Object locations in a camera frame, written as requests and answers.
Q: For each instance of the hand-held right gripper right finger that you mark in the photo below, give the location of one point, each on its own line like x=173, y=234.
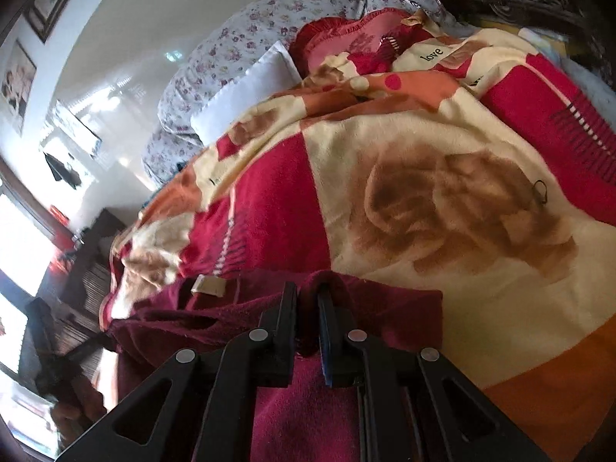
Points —
x=330, y=341

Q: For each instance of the red box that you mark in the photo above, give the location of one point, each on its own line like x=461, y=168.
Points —
x=60, y=255

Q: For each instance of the red paper wall decoration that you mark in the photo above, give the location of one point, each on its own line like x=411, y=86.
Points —
x=58, y=214

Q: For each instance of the dark hanging cloth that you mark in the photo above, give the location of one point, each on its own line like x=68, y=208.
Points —
x=62, y=168

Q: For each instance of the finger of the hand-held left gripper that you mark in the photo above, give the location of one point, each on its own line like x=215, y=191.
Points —
x=89, y=345

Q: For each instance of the red frilled pillow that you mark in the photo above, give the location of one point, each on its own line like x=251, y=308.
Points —
x=337, y=41

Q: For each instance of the printed fleece blanket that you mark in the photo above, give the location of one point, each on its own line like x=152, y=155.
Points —
x=433, y=202

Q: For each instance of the white pillow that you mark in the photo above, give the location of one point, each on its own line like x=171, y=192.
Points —
x=245, y=101

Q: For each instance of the small framed wall picture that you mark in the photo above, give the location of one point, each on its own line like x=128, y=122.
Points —
x=17, y=86

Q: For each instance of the dark wooden table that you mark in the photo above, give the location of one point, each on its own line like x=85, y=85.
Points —
x=98, y=250

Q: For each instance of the window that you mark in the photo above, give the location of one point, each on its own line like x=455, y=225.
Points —
x=19, y=260

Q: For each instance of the maroon fleece garment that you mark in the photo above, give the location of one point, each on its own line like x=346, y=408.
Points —
x=390, y=315

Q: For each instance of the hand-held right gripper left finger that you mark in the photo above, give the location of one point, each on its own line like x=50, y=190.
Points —
x=283, y=329

